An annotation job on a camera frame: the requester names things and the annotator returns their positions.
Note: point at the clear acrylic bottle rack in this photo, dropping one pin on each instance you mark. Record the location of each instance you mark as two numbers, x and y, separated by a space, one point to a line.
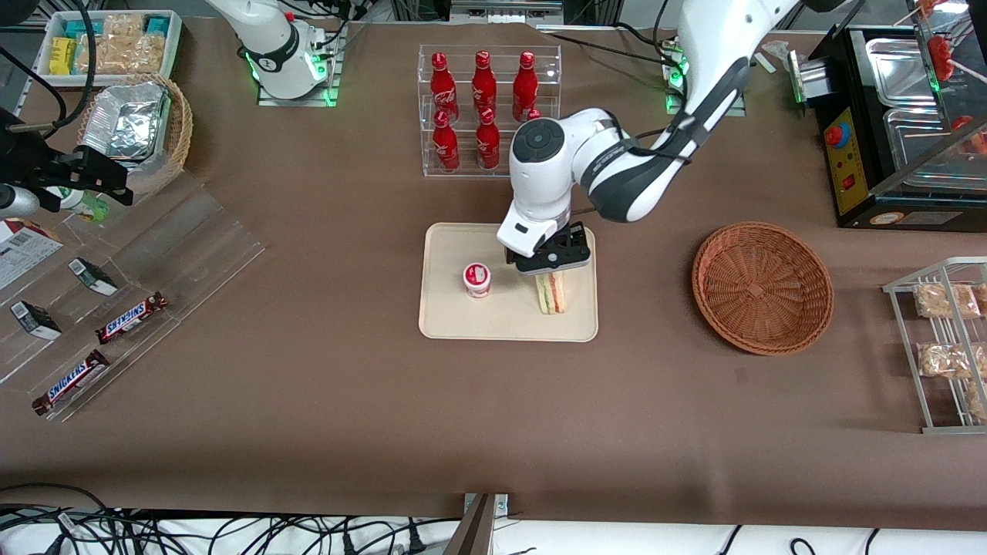
463 48

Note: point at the bagged crispy snack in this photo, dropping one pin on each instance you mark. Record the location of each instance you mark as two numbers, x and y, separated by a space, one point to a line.
944 301
948 360
982 299
978 401

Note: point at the aluminium foil container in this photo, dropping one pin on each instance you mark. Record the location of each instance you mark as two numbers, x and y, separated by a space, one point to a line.
123 123

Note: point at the cream plastic tray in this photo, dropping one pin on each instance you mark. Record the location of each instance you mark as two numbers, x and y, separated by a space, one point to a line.
463 324

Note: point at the Snickers chocolate bar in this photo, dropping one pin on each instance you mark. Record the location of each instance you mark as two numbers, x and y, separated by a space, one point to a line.
131 317
71 382

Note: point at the red white yogurt cup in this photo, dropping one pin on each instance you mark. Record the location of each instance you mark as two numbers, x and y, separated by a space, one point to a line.
476 280

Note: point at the small black white box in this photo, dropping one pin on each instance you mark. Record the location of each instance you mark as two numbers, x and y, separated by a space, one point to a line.
35 321
92 277

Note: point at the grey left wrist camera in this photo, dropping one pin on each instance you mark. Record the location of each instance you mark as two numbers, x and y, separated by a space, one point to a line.
524 235

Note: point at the teal snack packet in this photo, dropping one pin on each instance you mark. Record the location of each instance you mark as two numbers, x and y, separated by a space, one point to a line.
158 25
77 28

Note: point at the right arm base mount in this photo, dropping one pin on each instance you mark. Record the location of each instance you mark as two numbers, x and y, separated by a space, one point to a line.
297 100

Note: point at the green white small bottle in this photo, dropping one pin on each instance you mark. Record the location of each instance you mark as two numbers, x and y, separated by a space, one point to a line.
86 205

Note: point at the light tan wicker basket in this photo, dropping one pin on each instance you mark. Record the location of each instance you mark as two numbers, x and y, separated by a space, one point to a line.
181 131

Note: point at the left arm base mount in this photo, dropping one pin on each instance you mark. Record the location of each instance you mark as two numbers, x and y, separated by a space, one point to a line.
672 102

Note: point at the clear acrylic display stand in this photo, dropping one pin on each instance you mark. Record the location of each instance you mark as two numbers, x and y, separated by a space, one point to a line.
200 239

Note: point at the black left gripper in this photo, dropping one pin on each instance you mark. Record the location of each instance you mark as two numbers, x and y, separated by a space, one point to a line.
567 238

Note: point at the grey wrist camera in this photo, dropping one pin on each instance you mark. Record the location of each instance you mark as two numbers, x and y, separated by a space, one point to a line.
17 200
524 235

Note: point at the white printed carton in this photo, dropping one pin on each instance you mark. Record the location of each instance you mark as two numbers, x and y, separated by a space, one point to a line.
23 254

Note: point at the white plastic bin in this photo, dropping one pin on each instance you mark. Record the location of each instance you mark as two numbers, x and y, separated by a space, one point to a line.
174 38

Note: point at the triangle sandwich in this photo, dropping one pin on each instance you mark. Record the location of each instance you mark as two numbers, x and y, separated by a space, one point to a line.
551 297

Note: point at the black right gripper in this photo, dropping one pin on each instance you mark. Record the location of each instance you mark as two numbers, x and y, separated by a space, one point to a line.
32 164

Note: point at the black food warmer machine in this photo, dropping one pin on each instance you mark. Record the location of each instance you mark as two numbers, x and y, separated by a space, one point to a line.
848 92

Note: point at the brown round wicker basket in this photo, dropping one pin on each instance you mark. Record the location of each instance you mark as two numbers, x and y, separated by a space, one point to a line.
763 289

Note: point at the clear bag of crackers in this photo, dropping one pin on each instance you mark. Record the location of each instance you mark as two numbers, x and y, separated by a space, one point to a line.
123 25
123 54

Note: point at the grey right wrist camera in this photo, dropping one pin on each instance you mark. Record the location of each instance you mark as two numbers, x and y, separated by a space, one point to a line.
17 200

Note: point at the dark metal post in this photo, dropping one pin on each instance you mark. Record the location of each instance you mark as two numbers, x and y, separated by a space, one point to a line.
472 532

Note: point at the yellow snack packet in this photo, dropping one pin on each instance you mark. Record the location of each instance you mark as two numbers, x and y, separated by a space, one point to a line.
62 55

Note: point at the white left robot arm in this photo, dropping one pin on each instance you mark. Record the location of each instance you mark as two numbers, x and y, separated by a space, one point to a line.
632 177

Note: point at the white paper strip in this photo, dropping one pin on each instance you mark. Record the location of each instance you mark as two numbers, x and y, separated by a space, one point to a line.
769 63

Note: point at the silver metal bracket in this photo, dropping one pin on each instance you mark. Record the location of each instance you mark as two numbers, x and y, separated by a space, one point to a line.
501 502

